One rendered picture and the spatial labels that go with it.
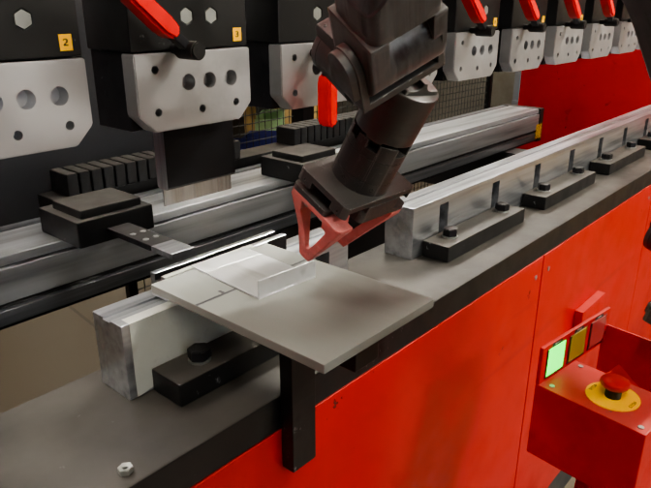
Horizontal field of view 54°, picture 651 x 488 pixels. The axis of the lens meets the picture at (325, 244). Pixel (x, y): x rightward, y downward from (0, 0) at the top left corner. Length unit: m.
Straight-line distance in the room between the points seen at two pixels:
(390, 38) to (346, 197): 0.17
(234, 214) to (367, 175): 0.60
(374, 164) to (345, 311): 0.17
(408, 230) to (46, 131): 0.67
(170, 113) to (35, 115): 0.14
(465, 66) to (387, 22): 0.70
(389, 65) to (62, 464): 0.49
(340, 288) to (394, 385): 0.28
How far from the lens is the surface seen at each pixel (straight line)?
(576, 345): 1.06
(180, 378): 0.76
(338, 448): 0.91
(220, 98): 0.74
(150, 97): 0.68
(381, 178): 0.58
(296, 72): 0.82
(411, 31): 0.50
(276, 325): 0.64
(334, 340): 0.62
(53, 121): 0.63
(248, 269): 0.77
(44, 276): 0.98
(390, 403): 0.98
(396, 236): 1.14
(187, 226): 1.09
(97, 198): 0.98
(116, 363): 0.78
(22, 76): 0.62
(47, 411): 0.80
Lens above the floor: 1.30
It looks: 21 degrees down
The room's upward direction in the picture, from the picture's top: straight up
